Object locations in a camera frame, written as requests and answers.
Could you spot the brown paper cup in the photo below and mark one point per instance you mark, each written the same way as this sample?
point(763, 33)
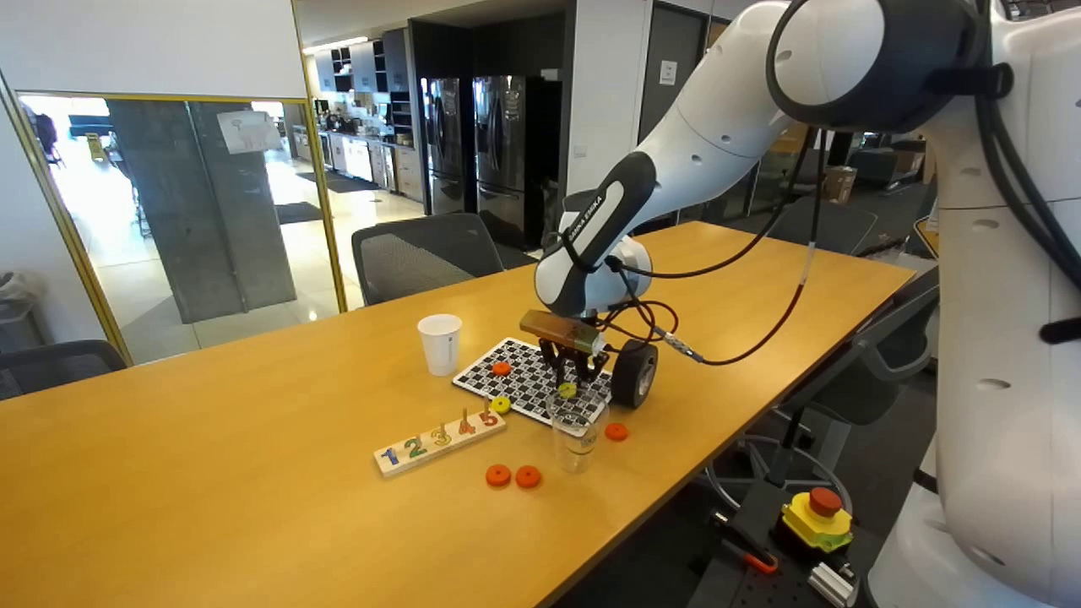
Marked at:
point(840, 181)

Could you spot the black glass cabinet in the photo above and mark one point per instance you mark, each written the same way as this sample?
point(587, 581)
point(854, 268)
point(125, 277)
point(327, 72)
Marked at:
point(484, 146)

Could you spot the black tape roll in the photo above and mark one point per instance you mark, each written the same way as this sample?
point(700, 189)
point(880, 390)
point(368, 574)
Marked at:
point(632, 372)

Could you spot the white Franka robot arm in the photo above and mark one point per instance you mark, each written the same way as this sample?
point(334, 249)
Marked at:
point(719, 123)

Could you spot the black white marker checkerboard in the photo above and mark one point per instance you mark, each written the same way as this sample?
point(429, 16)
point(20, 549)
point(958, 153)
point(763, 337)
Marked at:
point(524, 390)

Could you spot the orange coin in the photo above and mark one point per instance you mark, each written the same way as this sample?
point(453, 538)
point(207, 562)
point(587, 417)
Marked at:
point(499, 368)
point(615, 431)
point(527, 479)
point(497, 475)

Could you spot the white paper cup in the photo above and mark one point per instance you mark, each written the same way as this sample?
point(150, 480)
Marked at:
point(440, 343)

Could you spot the dark grey office chair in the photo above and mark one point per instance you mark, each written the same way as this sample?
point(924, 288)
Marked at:
point(54, 365)

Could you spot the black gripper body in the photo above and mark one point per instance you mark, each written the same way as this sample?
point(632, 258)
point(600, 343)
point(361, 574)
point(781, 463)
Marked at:
point(576, 354)

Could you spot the yellow coin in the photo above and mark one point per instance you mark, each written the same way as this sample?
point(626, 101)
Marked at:
point(565, 392)
point(499, 403)

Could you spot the wooden number puzzle board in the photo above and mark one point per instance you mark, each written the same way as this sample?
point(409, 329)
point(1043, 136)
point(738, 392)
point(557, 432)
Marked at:
point(440, 439)

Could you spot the black mesh office chair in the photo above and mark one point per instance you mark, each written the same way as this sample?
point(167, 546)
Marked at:
point(425, 253)

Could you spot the yellow red emergency stop button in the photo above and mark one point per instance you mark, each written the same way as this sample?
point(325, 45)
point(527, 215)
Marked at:
point(819, 519)

